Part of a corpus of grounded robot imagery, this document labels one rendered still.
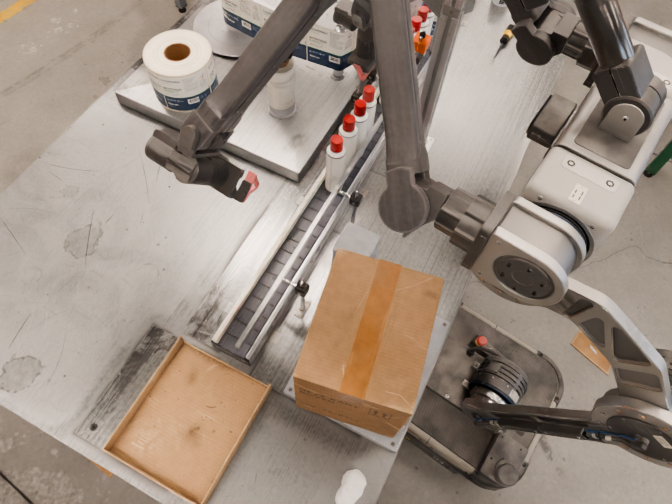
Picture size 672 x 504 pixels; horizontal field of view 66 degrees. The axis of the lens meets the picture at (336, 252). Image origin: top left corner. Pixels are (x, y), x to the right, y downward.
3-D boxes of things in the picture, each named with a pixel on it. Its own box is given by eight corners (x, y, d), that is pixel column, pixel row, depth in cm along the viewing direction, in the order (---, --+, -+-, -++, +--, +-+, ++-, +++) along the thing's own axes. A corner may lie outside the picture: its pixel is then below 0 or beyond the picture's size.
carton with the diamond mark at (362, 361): (333, 296, 138) (338, 246, 114) (421, 323, 135) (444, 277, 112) (295, 406, 124) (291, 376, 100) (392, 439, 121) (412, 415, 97)
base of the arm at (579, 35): (588, 90, 102) (620, 39, 92) (550, 72, 104) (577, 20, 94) (604, 65, 106) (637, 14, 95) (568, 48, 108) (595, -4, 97)
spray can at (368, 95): (358, 130, 162) (364, 79, 144) (374, 136, 161) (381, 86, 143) (351, 141, 160) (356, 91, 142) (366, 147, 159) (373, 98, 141)
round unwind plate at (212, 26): (225, -11, 191) (224, -14, 190) (298, 17, 186) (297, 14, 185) (175, 39, 178) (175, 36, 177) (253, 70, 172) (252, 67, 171)
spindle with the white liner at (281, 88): (277, 94, 168) (270, 12, 141) (301, 104, 166) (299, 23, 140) (262, 112, 164) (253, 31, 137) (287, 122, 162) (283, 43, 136)
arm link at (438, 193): (457, 201, 76) (464, 195, 81) (398, 167, 79) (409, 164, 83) (427, 252, 80) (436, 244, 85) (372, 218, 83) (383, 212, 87)
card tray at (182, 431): (183, 340, 132) (180, 335, 129) (272, 388, 128) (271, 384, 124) (107, 452, 119) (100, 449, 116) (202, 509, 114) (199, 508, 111)
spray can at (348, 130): (341, 157, 156) (345, 108, 138) (356, 164, 155) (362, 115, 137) (333, 169, 154) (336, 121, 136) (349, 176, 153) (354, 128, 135)
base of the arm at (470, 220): (467, 272, 82) (490, 233, 71) (423, 245, 84) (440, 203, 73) (492, 234, 85) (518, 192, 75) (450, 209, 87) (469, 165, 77)
